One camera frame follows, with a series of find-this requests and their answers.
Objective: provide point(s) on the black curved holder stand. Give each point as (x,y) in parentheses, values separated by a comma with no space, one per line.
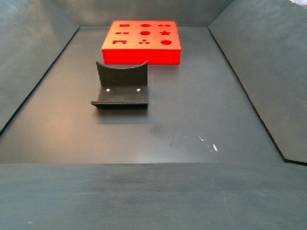
(122,86)

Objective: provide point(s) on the red shape sorter block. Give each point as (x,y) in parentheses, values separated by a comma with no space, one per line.
(135,42)

